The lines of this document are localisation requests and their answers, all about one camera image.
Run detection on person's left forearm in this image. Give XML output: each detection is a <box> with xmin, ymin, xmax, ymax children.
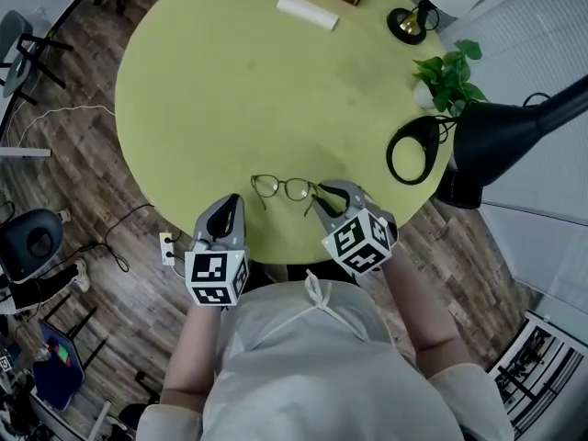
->
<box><xmin>160</xmin><ymin>304</ymin><xmax>222</xmax><ymax>406</ymax></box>

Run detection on dark grey shell chair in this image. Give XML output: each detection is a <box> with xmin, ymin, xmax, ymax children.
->
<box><xmin>0</xmin><ymin>208</ymin><xmax>65</xmax><ymax>285</ymax></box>

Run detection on round yellow-green table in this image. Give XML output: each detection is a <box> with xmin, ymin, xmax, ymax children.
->
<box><xmin>114</xmin><ymin>0</ymin><xmax>456</xmax><ymax>266</ymax></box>

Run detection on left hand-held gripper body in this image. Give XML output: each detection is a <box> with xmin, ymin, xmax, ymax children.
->
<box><xmin>184</xmin><ymin>238</ymin><xmax>252</xmax><ymax>308</ymax></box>

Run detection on white floor cable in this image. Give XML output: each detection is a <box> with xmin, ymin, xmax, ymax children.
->
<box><xmin>17</xmin><ymin>103</ymin><xmax>117</xmax><ymax>155</ymax></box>

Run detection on grey chair with dark legs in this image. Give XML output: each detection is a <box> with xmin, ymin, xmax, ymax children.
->
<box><xmin>0</xmin><ymin>9</ymin><xmax>74</xmax><ymax>106</ymax></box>

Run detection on person's right forearm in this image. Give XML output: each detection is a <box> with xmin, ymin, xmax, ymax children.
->
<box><xmin>379</xmin><ymin>244</ymin><xmax>466</xmax><ymax>379</ymax></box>

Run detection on black desk lamp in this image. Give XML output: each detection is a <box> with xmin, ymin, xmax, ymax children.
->
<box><xmin>385</xmin><ymin>73</ymin><xmax>588</xmax><ymax>187</ymax></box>

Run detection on colourful puzzle cube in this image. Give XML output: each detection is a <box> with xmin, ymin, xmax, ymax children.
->
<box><xmin>45</xmin><ymin>336</ymin><xmax>75</xmax><ymax>368</ymax></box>

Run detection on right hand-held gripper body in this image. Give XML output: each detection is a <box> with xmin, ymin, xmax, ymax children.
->
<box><xmin>320</xmin><ymin>193</ymin><xmax>400</xmax><ymax>277</ymax></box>

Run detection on black floor cable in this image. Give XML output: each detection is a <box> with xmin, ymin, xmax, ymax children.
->
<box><xmin>77</xmin><ymin>203</ymin><xmax>157</xmax><ymax>274</ymax></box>

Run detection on white power strip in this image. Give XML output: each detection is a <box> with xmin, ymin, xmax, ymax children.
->
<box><xmin>158</xmin><ymin>231</ymin><xmax>179</xmax><ymax>266</ymax></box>

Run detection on blue chair with black legs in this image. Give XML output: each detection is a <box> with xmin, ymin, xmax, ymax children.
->
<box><xmin>31</xmin><ymin>291</ymin><xmax>110</xmax><ymax>413</ymax></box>

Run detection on green potted plant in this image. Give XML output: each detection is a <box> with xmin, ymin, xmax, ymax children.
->
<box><xmin>412</xmin><ymin>39</ymin><xmax>490</xmax><ymax>118</ymax></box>

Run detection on eyeglasses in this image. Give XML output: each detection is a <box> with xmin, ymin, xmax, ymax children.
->
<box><xmin>250</xmin><ymin>174</ymin><xmax>320</xmax><ymax>218</ymax></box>

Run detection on person's white shirt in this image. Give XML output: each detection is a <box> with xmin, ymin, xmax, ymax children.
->
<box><xmin>136</xmin><ymin>268</ymin><xmax>515</xmax><ymax>441</ymax></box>

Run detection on small black box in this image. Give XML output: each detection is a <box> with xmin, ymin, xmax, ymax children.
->
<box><xmin>435</xmin><ymin>168</ymin><xmax>483</xmax><ymax>211</ymax></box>

